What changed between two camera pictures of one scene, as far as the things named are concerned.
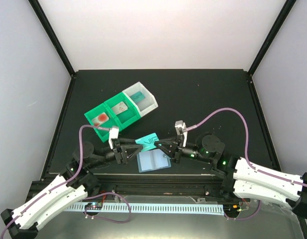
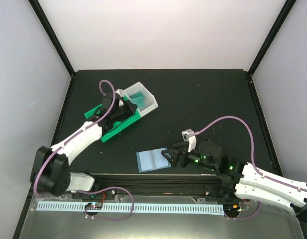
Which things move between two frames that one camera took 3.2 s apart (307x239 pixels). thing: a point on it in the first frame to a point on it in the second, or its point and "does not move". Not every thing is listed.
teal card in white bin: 137,97 does not move
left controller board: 94,205 does not move
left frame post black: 52,36 does not move
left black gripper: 122,155 to 131,110
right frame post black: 282,17 does not move
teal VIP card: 148,142 to 139,99
